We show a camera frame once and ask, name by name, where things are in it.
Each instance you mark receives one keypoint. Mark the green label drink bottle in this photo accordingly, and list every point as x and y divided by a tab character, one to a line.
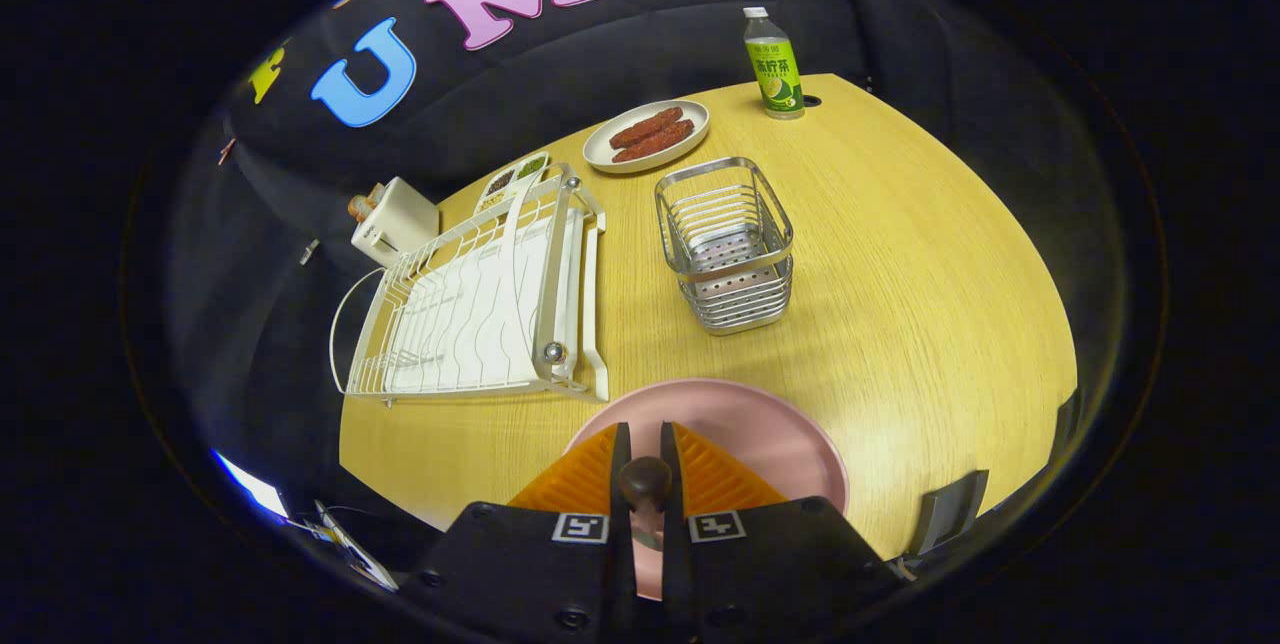
775	74

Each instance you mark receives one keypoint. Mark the white divided bean tray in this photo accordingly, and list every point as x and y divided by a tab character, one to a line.
510	179

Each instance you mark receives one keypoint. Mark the grey plastic bracket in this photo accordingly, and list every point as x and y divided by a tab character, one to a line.
950	514

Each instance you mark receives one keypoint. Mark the toasted bread slice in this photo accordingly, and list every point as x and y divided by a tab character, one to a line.
374	194
358	209

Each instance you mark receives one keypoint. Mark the pink clip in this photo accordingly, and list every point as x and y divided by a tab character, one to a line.
226	152

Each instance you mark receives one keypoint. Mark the pink plate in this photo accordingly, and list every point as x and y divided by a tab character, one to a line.
760	434

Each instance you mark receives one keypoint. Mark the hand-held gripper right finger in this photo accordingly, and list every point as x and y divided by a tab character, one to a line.
668	444

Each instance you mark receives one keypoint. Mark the black backdrop cloth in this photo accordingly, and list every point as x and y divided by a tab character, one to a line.
600	54

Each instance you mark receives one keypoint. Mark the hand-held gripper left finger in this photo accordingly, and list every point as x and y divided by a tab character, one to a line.
620	444

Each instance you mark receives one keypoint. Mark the brown meat piece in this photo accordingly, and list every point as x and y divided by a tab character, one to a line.
655	141
645	128

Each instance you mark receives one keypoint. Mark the white clip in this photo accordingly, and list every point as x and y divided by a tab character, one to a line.
308	251

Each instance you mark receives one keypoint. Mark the white plate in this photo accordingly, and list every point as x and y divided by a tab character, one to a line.
600	152

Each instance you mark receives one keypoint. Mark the white toaster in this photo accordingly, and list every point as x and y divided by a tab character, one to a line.
400	224

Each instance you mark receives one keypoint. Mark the white dish rack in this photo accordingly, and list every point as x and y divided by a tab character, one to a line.
480	324

